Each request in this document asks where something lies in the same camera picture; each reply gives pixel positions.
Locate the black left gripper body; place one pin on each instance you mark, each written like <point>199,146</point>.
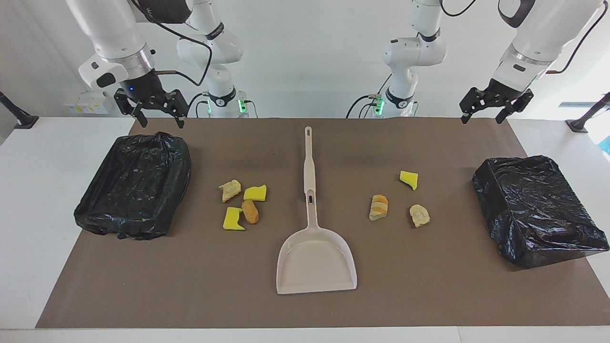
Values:
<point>501,91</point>

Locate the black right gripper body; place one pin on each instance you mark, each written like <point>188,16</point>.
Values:
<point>140,88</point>

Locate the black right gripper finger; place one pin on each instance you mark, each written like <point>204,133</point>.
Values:
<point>176,102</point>
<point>125,102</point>

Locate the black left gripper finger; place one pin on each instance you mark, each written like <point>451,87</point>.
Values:
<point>474,99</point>
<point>519,101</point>

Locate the pale sponge piece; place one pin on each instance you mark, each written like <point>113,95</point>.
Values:
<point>231,190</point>

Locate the beige bread chunk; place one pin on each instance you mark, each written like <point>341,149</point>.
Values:
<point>419,216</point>

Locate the notched yellow sponge piece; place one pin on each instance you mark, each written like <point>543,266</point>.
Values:
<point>232,220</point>

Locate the brown bread roll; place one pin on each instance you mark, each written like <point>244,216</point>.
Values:
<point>250,212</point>

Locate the striped orange bread piece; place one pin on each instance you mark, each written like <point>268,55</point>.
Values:
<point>379,207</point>

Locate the beige hand brush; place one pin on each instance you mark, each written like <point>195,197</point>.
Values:
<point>309,166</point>

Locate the beige plastic dustpan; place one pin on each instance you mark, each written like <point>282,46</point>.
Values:
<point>317,262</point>

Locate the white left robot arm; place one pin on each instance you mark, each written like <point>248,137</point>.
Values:
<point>548,28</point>

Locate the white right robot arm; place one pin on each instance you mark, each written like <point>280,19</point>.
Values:
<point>114,28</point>

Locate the black bag lined bin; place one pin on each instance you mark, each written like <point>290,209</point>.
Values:
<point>538,214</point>
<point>133,190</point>

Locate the white power strip box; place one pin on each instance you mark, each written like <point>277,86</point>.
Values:
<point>88,102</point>

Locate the black stand foot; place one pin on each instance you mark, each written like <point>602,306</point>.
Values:
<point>579,125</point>
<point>24,120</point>

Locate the blue object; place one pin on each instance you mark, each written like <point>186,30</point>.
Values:
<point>606,145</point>

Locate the brown table mat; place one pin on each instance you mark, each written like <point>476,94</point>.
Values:
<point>429,286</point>

